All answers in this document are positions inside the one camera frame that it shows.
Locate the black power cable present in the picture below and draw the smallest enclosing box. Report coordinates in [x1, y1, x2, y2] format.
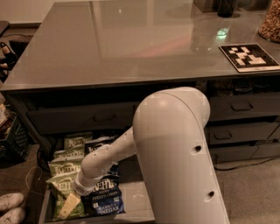
[213, 157, 280, 172]

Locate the grey middle right drawer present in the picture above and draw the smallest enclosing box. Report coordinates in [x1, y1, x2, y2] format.
[206, 122, 278, 145]

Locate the grey top right drawer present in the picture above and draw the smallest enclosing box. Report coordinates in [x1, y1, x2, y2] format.
[209, 93, 280, 122]

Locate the green jalapeno chip bag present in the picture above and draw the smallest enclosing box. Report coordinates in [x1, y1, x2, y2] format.
[46, 172, 86, 221]

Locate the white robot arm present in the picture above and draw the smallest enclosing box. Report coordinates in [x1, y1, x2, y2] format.
[59, 87, 230, 224]

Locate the grey top left drawer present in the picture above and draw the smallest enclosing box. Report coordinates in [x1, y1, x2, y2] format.
[28, 101, 139, 135]

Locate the upper white shoe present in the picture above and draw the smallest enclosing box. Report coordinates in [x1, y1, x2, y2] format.
[0, 192, 25, 212]

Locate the glass jar of snacks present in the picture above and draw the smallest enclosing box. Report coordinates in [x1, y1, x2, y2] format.
[258, 0, 280, 43]

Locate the rear green chip bag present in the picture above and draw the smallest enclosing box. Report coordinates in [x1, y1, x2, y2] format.
[64, 132, 93, 150]

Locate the rear blue chip bag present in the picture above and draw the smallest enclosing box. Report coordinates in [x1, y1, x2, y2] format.
[85, 136, 116, 154]

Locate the grey bottom right drawer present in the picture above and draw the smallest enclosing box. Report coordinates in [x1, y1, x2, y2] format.
[209, 142, 280, 164]

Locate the grey cabinet frame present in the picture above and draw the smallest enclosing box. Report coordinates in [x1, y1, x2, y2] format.
[3, 76, 280, 158]

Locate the white shoe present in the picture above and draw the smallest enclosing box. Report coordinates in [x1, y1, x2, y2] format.
[0, 207, 25, 224]
[0, 192, 25, 212]

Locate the dark cylindrical container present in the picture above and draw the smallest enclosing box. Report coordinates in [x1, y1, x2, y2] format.
[217, 0, 238, 18]

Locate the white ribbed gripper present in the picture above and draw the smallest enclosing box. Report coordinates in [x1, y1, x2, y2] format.
[58, 171, 102, 220]

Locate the black plastic crate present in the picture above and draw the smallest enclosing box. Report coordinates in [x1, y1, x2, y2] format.
[0, 116, 31, 164]

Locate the front blue vinegar chip bag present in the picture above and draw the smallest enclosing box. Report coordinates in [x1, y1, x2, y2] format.
[81, 174, 126, 217]

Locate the open grey middle drawer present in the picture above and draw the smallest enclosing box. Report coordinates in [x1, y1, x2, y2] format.
[38, 129, 154, 224]

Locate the lower white shoe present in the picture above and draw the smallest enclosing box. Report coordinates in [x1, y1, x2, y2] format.
[0, 207, 25, 224]

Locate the black white fiducial marker board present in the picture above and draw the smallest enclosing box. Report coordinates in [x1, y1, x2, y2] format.
[219, 43, 280, 73]

